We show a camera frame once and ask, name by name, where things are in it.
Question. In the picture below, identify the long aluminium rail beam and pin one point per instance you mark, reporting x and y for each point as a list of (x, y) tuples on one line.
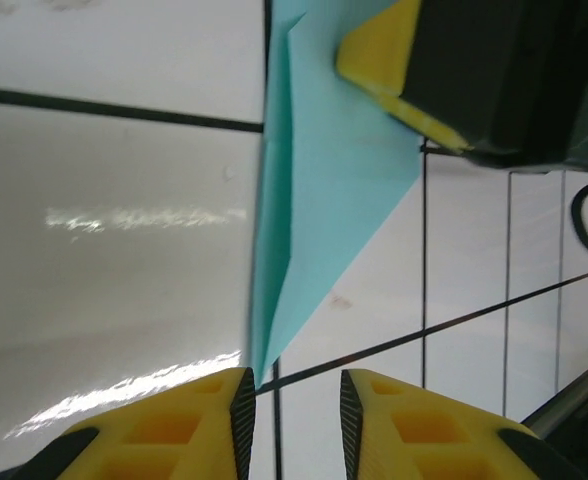
[(584, 390)]

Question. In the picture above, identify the teal paper sheet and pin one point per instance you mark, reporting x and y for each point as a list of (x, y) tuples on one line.
[(324, 175)]

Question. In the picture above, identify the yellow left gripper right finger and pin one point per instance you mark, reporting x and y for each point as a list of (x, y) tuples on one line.
[(424, 440)]

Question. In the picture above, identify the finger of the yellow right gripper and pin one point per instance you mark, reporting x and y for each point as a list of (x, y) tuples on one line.
[(379, 50)]

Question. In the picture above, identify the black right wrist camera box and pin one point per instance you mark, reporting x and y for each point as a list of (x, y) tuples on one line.
[(499, 75)]

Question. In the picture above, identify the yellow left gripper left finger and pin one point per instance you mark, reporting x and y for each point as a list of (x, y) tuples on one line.
[(174, 440)]

